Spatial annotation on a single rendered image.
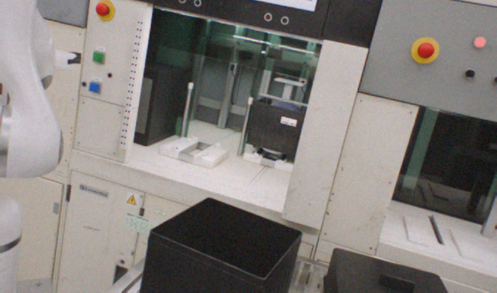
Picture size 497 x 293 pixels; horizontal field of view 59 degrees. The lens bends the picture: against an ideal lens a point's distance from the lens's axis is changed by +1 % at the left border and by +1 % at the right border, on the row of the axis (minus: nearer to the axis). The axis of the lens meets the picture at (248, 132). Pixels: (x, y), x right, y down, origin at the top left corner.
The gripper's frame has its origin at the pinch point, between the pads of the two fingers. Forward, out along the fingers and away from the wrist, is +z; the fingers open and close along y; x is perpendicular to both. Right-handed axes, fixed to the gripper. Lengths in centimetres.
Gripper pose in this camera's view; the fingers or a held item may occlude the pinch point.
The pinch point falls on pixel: (74, 58)
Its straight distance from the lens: 142.3
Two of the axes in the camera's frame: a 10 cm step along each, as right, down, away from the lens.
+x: 2.0, -9.5, -2.2
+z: 2.6, -1.7, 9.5
